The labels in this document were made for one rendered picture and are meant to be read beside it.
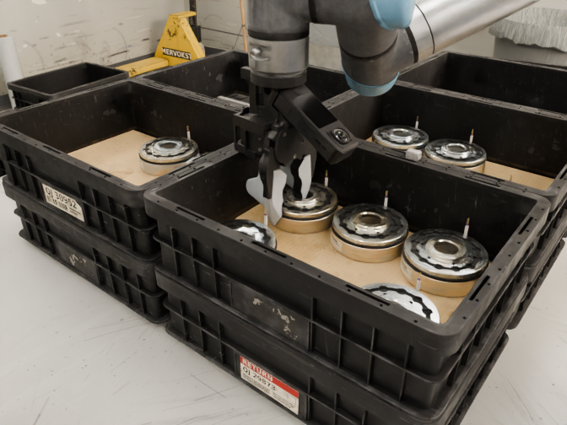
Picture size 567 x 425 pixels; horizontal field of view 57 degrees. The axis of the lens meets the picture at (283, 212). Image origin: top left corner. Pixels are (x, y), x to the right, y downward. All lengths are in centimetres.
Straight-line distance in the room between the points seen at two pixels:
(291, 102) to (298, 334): 28
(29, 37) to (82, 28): 43
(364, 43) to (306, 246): 27
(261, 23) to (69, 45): 375
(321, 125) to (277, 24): 13
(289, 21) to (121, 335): 48
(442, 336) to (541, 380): 34
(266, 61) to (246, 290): 27
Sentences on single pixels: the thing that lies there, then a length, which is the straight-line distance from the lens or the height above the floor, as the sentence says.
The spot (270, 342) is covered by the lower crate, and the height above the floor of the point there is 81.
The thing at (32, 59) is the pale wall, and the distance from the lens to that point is 419.
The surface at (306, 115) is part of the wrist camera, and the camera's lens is 65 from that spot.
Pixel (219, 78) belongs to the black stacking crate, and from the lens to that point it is 128.
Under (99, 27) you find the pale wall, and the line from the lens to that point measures 449.
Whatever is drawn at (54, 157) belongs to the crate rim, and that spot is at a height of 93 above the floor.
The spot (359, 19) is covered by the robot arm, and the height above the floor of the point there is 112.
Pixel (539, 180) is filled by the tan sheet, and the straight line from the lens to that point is 98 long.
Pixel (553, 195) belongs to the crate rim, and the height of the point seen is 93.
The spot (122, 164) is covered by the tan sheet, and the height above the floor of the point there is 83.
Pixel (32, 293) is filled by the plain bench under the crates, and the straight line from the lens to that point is 93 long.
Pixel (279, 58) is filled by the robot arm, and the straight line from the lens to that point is 65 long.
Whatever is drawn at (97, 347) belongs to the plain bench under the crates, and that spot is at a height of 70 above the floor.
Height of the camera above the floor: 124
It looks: 31 degrees down
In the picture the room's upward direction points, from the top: straight up
